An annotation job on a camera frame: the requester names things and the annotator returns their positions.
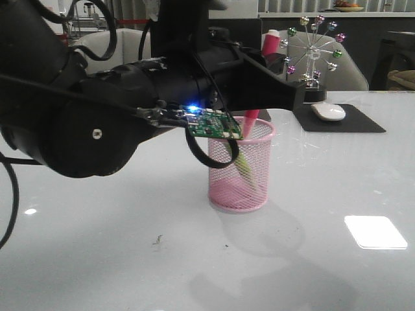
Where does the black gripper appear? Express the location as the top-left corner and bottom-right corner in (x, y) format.
(200, 27), (305, 111)

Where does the pink marker pen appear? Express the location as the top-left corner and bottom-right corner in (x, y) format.
(242, 109), (259, 139)

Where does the green marker pen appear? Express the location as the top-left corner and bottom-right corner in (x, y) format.
(233, 151), (256, 190)

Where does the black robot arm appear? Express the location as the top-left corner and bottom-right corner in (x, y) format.
(1, 1), (305, 178)

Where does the pink mesh pen holder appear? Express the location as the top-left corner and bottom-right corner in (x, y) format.
(207, 119), (276, 213)

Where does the grey open laptop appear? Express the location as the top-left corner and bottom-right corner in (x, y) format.
(208, 18), (278, 122)

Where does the green circuit board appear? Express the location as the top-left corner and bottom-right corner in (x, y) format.
(167, 105), (243, 140)

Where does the ferris wheel desk toy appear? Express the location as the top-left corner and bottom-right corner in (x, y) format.
(279, 14), (346, 102)

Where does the grey upholstered armchair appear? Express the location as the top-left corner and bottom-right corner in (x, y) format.
(74, 28), (153, 77)

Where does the white computer mouse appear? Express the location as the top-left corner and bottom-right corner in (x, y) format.
(311, 102), (346, 121)

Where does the black mouse pad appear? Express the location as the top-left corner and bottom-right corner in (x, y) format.
(293, 103), (387, 133)

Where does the fruit bowl on counter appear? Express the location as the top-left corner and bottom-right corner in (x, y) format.
(333, 0), (364, 12)

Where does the black cable loop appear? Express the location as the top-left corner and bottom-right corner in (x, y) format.
(185, 129), (240, 170)

